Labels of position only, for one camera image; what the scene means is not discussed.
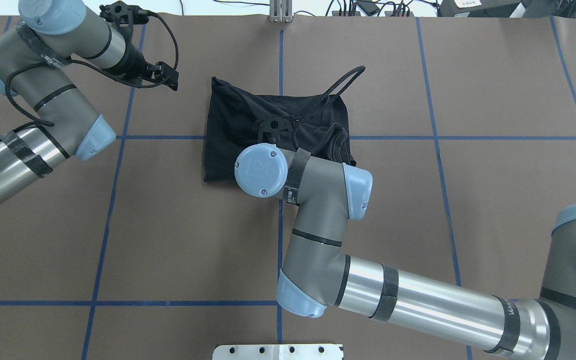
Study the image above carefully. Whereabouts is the aluminium frame post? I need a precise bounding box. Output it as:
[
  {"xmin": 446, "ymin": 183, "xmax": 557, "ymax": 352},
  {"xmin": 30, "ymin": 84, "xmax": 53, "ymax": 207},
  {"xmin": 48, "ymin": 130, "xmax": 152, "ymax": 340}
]
[{"xmin": 269, "ymin": 0, "xmax": 294, "ymax": 23}]

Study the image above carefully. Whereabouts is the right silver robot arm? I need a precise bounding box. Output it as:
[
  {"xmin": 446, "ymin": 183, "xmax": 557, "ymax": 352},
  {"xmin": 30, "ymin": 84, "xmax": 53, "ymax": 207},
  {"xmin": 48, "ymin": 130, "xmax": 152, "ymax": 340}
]
[{"xmin": 233, "ymin": 143, "xmax": 576, "ymax": 360}]

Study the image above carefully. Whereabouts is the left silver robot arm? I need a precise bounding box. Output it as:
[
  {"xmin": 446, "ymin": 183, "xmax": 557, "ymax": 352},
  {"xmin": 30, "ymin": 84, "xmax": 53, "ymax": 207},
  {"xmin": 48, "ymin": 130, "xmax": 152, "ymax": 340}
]
[{"xmin": 0, "ymin": 0, "xmax": 179, "ymax": 205}]

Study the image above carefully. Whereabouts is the black box device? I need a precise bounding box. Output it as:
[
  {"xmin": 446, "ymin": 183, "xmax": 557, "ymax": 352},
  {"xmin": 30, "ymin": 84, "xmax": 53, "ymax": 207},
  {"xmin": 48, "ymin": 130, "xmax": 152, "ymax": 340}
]
[{"xmin": 437, "ymin": 0, "xmax": 522, "ymax": 18}]

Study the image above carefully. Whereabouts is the right black braided cable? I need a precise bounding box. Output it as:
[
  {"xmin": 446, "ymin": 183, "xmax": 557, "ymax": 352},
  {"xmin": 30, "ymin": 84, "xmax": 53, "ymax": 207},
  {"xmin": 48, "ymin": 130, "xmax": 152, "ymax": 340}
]
[{"xmin": 290, "ymin": 65, "xmax": 367, "ymax": 151}]

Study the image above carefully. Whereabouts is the black graphic t-shirt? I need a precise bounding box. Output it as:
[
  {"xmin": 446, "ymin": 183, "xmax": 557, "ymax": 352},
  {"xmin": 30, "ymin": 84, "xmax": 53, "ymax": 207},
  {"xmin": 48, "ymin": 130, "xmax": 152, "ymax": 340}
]
[{"xmin": 203, "ymin": 77, "xmax": 357, "ymax": 183}]

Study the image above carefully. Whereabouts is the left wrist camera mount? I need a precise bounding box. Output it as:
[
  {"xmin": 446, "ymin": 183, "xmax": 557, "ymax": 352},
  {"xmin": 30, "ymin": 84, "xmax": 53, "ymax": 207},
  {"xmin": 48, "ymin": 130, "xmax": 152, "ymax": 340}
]
[{"xmin": 99, "ymin": 0, "xmax": 156, "ymax": 29}]

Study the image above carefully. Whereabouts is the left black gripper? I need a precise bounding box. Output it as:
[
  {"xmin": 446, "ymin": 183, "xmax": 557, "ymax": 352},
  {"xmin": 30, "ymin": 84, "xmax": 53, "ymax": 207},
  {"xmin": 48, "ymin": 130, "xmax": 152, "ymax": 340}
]
[{"xmin": 113, "ymin": 43, "xmax": 179, "ymax": 92}]

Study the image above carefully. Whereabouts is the black braided cable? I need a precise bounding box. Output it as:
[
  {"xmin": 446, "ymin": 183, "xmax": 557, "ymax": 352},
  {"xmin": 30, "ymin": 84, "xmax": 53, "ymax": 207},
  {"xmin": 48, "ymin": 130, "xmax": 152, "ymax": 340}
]
[
  {"xmin": 290, "ymin": 65, "xmax": 367, "ymax": 151},
  {"xmin": 6, "ymin": 12, "xmax": 181, "ymax": 128}
]

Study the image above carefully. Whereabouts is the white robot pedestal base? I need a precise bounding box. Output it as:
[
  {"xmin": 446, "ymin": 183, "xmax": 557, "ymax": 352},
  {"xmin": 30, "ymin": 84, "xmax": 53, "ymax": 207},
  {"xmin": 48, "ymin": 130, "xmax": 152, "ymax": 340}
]
[{"xmin": 212, "ymin": 343, "xmax": 345, "ymax": 360}]

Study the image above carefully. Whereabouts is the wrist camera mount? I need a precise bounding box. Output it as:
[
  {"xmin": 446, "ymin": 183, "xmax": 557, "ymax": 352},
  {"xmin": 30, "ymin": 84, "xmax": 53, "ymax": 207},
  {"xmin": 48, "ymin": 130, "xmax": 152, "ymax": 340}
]
[
  {"xmin": 99, "ymin": 0, "xmax": 156, "ymax": 29},
  {"xmin": 254, "ymin": 115, "xmax": 294, "ymax": 150}
]

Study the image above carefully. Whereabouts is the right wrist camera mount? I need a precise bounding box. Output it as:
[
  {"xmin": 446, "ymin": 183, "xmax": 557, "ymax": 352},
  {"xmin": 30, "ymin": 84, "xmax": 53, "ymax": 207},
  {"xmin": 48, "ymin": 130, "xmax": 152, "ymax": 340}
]
[{"xmin": 254, "ymin": 115, "xmax": 294, "ymax": 150}]

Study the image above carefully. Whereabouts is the left black braided cable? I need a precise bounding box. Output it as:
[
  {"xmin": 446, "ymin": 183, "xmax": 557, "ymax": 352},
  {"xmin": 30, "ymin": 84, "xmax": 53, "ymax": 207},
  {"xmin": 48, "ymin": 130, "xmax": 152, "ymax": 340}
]
[{"xmin": 6, "ymin": 12, "xmax": 181, "ymax": 128}]

